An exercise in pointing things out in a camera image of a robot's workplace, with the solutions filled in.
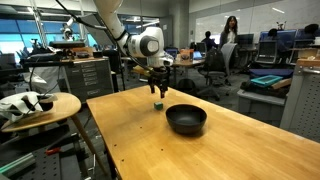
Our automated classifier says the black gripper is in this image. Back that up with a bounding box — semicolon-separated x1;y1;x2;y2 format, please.
147;65;171;100

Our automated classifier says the round wooden office table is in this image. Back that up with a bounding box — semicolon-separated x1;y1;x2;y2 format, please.
169;57;206;88

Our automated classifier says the dark computer monitor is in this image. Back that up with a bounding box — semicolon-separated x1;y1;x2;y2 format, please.
236;33;255;46

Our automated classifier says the grey perforated metal cabinet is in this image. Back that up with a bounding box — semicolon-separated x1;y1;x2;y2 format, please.
279;58;320;143

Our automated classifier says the dark blue cushion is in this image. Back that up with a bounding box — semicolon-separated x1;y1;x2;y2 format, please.
248;67;295;80

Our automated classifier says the black bowl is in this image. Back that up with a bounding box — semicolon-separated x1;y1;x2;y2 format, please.
165;103;208;136

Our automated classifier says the grey softbox panel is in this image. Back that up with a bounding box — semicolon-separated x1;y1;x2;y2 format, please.
77;13;108;46

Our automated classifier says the grey chair back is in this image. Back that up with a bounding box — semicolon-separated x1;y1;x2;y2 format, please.
255;40;278;65

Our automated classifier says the standing long haired woman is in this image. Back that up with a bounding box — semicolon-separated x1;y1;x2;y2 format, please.
218;15;240;52

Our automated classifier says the black backpack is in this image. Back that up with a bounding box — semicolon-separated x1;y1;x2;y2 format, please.
176;77;198;97

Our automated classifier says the black flat tray device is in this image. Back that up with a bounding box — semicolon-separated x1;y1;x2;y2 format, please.
48;40;86;50

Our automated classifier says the aluminium extrusion bar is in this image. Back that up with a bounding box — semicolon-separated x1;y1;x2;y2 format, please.
0;152;37;178

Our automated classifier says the orange box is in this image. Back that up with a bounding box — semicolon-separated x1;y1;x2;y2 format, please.
179;48;195;62

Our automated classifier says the small black cup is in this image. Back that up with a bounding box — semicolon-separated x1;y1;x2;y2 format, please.
36;94;55;112

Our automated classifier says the red handled tool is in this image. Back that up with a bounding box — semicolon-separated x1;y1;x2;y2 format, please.
44;146;63;156

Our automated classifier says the grey drawer cabinet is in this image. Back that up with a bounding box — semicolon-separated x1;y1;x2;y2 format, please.
62;57;115;103

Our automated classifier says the open laptop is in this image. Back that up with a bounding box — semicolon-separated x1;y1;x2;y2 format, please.
193;50;204;61

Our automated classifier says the person seated at blue monitors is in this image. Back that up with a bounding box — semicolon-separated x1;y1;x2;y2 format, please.
267;27;292;63

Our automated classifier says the black horizontal rail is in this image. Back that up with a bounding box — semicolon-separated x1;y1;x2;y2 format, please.
19;58;75;68

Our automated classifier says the dark office chair with jacket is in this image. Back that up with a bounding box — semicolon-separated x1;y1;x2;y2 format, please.
195;42;238;102

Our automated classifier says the white crumpled cloth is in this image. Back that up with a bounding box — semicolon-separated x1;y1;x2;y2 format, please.
0;91;45;123

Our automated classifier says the wooden plank piece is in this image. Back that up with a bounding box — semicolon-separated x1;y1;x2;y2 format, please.
270;77;293;91

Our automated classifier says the teal tray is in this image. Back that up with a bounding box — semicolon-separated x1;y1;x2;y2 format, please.
250;74;284;88

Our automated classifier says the blue lit computer monitor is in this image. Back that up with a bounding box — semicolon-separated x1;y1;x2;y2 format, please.
259;29;298;48

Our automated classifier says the white device on stand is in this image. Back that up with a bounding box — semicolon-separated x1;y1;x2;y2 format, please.
60;17;76;42

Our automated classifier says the seated person in dark shirt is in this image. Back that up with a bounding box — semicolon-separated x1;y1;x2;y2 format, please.
201;30;218;52

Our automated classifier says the round wooden side table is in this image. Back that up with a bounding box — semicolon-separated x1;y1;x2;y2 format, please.
0;92;110;176

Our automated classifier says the grey plastic bin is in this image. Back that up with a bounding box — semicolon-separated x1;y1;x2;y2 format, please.
236;88;288;127

